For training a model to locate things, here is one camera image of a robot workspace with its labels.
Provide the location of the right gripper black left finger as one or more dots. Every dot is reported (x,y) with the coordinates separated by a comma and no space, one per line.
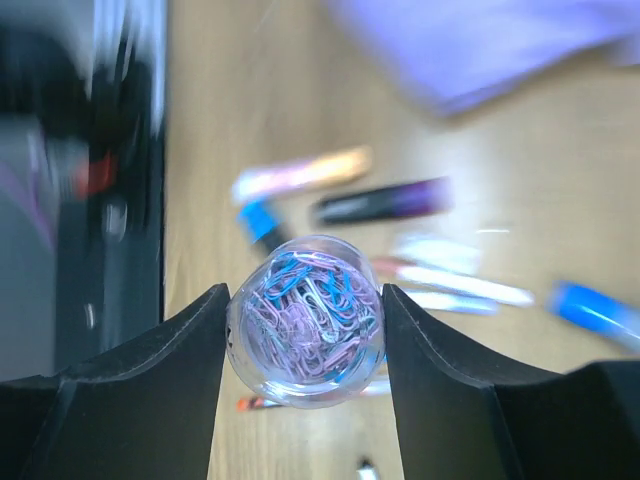
(143,410)

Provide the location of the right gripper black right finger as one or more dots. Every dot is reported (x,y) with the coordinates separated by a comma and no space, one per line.
(464,411)

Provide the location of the light blue white pen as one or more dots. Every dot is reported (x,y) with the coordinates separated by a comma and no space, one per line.
(467,285)

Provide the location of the purple black highlighter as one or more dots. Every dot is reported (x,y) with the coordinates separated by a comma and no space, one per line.
(408,200)

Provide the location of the blue black highlighter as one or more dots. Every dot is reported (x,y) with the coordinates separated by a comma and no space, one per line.
(265,229)

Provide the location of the black cap white marker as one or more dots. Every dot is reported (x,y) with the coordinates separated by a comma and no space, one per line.
(366,470)

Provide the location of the clear jar of paperclips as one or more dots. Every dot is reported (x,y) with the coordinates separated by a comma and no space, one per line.
(307,328)

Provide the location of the blue cap white pen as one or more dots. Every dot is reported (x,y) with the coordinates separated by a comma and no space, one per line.
(439,301)

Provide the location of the salmon tip white pen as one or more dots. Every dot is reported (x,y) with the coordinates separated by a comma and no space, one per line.
(389,265)

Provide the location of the orange red pen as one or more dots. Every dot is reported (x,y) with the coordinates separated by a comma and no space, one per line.
(255,403)

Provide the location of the orange pink highlighter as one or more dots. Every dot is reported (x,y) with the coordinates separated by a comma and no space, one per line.
(315,172)

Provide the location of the white eraser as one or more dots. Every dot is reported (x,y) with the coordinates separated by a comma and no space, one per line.
(437,252)

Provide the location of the purple cloth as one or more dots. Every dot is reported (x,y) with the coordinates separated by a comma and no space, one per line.
(455,55)

